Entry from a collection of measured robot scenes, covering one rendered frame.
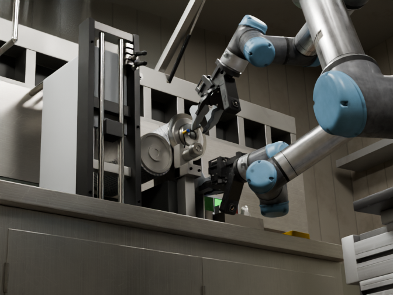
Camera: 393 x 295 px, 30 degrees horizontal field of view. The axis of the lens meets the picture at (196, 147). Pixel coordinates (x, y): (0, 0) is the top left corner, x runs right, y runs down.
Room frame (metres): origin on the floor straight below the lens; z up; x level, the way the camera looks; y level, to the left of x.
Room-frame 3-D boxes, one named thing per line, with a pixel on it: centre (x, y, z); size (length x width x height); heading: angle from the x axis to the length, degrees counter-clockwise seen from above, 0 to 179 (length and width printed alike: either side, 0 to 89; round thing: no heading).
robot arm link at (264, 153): (1.85, -0.20, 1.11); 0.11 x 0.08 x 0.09; 41
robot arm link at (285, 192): (1.84, -0.19, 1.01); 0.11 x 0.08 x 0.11; 164
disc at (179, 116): (2.02, 0.03, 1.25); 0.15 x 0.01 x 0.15; 131
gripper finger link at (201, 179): (2.04, -0.01, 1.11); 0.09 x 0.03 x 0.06; 43
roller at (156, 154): (2.03, 0.20, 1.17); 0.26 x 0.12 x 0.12; 41
